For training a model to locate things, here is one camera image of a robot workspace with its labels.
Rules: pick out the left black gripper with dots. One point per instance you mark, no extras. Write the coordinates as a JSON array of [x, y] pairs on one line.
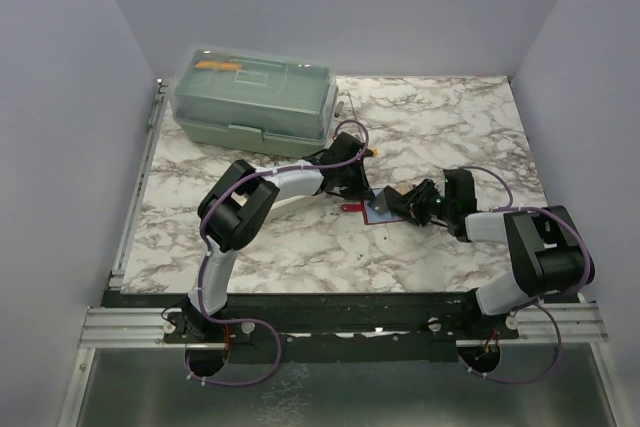
[[361, 189]]

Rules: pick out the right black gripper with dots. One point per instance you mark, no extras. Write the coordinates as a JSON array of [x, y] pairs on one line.
[[412, 203]]

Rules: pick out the credit card with magnetic stripe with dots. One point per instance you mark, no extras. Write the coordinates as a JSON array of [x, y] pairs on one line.
[[379, 203]]

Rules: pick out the red leather card holder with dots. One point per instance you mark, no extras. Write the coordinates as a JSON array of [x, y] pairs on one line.
[[373, 214]]

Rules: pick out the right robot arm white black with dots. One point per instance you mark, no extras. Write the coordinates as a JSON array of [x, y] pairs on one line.
[[548, 257]]

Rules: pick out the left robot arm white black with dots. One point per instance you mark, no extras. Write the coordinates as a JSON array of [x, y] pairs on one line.
[[235, 209]]

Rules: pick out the white rectangular plastic tray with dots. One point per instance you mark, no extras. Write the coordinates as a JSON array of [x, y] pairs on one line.
[[287, 206]]

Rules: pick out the green plastic toolbox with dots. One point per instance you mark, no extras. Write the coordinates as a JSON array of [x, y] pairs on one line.
[[273, 105]]

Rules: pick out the orange tool inside toolbox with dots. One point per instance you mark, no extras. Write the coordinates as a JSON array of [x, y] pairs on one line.
[[219, 66]]

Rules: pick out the yellow black T-handle hex key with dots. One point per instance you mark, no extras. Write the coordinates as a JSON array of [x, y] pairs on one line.
[[357, 117]]

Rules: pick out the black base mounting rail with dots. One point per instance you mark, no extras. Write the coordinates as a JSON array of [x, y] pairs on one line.
[[316, 328]]

